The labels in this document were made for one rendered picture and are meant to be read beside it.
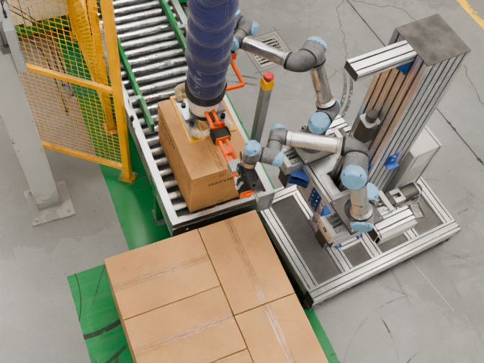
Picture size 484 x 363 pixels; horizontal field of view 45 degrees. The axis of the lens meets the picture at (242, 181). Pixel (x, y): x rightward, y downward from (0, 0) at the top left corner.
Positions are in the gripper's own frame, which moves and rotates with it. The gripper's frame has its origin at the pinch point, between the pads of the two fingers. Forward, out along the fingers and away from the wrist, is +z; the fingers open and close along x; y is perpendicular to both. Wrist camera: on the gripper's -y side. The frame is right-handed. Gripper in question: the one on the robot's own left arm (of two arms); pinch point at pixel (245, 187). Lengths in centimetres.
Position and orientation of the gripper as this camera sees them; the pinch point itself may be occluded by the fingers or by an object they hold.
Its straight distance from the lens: 302.2
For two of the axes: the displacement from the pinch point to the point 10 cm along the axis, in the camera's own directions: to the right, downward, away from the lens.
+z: -1.1, 5.1, 8.5
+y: -3.7, -8.2, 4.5
